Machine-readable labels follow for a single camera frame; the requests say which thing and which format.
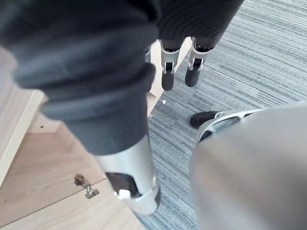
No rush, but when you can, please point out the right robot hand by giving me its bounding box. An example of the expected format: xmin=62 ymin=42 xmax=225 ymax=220
xmin=0 ymin=0 xmax=244 ymax=217

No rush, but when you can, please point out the light wooden cabinet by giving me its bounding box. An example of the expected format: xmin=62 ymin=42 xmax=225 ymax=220
xmin=0 ymin=37 xmax=193 ymax=228

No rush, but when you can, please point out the metal cabinet hinge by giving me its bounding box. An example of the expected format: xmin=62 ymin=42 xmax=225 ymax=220
xmin=74 ymin=173 xmax=100 ymax=200

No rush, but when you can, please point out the wooden cabinet door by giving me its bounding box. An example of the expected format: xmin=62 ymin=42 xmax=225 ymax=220
xmin=0 ymin=178 xmax=146 ymax=230

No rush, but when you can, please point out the dark robot foot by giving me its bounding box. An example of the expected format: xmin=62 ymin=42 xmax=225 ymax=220
xmin=190 ymin=111 xmax=224 ymax=130

